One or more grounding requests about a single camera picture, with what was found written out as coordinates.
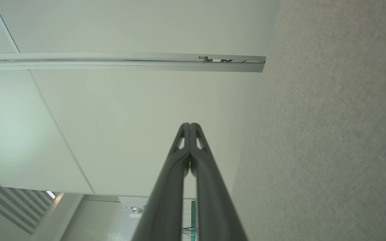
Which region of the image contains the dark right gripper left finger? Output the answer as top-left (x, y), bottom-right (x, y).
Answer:
top-left (132, 123), bottom-right (191, 241)

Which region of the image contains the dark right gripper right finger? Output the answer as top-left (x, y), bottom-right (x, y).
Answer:
top-left (191, 123), bottom-right (248, 241)

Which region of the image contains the green glass panel edge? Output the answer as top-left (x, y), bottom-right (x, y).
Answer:
top-left (182, 198), bottom-right (197, 241)

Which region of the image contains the white slatted ceiling panel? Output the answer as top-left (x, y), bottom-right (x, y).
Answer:
top-left (0, 163), bottom-right (57, 235)

